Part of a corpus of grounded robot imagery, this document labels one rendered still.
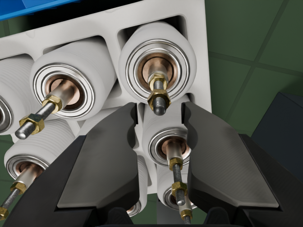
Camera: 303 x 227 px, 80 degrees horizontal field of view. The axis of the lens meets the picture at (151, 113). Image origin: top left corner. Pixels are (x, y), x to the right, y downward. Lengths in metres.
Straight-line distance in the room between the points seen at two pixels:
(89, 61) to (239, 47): 0.37
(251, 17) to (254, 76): 0.14
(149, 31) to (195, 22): 0.09
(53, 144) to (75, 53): 0.17
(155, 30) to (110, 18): 0.09
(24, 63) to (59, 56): 0.12
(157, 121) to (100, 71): 0.10
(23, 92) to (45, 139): 0.09
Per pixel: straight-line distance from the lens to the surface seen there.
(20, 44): 0.35
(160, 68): 0.20
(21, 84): 0.32
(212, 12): 0.48
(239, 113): 0.59
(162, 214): 0.52
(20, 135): 0.19
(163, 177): 0.35
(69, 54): 0.24
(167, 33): 0.21
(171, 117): 0.26
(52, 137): 0.36
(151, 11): 0.28
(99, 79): 0.24
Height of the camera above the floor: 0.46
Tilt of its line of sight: 60 degrees down
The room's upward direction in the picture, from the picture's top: 179 degrees counter-clockwise
